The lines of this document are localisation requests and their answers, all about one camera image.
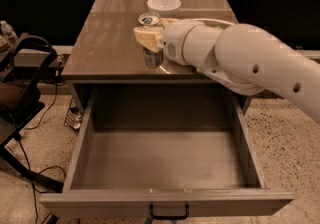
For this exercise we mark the open grey top drawer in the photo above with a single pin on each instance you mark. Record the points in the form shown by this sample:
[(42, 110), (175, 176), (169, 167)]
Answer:
[(121, 164)]

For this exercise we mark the silver redbull can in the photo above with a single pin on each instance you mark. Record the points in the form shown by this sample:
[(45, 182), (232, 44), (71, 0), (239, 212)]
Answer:
[(152, 59)]

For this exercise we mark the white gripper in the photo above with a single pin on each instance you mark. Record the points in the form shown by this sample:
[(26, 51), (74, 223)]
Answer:
[(174, 41)]

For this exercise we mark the black drawer handle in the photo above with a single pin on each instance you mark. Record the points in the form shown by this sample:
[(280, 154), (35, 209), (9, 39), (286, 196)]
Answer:
[(169, 213)]

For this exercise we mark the grey wooden cabinet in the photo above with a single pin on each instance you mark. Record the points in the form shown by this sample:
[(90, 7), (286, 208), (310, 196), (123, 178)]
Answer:
[(107, 67)]

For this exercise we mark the plastic water bottle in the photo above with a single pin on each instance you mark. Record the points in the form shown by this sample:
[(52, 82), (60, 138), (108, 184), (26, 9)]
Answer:
[(8, 32)]

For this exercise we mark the black stand frame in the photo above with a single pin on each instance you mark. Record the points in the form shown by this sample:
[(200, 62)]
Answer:
[(20, 103)]

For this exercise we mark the white bowl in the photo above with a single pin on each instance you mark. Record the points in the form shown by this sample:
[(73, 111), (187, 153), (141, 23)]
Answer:
[(164, 8)]

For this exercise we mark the green chip bag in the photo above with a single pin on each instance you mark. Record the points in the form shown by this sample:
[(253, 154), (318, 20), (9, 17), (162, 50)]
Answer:
[(218, 27)]

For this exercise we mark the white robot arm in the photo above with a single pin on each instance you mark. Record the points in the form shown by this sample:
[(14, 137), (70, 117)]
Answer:
[(244, 58)]

